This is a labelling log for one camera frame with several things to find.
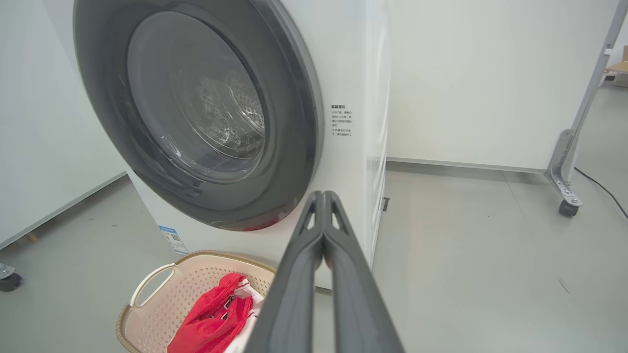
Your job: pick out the white front-load washing machine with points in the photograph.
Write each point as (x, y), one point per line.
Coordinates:
(343, 73)

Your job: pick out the blue energy label sticker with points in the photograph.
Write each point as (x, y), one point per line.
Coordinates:
(172, 240)

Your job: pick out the red garment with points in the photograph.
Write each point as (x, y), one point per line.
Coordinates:
(211, 318)

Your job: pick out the brown cardboard box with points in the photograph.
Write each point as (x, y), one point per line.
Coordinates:
(617, 68)

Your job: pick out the round dark washing machine door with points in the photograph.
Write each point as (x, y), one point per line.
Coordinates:
(108, 98)

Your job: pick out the white garment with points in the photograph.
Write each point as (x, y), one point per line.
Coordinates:
(248, 294)

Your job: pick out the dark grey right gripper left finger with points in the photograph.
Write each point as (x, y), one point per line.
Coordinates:
(294, 304)

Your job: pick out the white partition panel with casters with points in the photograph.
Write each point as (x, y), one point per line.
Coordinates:
(29, 122)
(466, 73)

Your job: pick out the cream perforated laundry basket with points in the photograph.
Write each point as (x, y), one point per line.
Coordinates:
(167, 304)

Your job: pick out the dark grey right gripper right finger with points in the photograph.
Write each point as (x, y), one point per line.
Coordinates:
(358, 304)

